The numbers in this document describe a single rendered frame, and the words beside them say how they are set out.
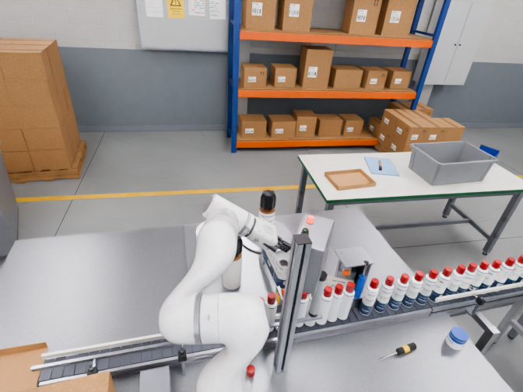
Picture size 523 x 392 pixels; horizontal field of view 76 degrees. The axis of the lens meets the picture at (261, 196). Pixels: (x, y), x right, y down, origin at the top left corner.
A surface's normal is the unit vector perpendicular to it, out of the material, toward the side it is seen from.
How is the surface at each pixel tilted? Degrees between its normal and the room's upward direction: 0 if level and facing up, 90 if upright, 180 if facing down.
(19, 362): 0
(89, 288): 0
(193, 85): 90
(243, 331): 62
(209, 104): 90
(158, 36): 90
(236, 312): 27
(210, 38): 90
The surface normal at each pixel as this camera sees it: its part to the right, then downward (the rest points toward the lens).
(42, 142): 0.29, 0.54
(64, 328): 0.07, -0.84
